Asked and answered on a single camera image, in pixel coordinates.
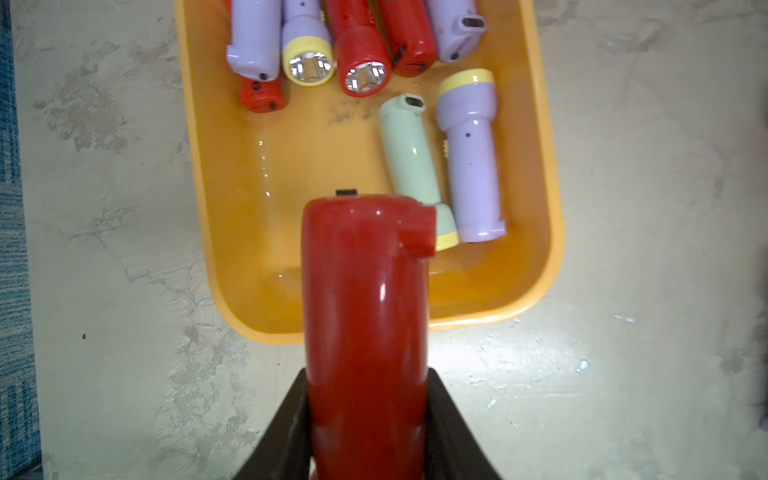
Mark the red flashlight two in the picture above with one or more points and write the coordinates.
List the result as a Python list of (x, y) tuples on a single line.
[(362, 60)]

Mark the mint green flashlight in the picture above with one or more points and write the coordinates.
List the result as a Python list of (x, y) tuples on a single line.
[(411, 166)]

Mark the purple flashlight cluster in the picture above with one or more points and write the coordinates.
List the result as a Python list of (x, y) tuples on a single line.
[(254, 50)]

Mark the red flashlight white logo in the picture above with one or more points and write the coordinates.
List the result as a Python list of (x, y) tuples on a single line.
[(263, 96)]

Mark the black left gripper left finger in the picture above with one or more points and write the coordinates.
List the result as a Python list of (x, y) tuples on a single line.
[(284, 450)]

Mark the red flashlight bottom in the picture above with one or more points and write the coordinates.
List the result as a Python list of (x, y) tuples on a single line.
[(365, 304)]

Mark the red flashlight one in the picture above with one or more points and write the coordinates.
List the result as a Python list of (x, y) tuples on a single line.
[(410, 37)]

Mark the yellow plastic storage tray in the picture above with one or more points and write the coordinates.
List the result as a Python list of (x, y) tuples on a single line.
[(254, 174)]

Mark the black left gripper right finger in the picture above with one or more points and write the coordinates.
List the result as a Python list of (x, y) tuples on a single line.
[(451, 452)]

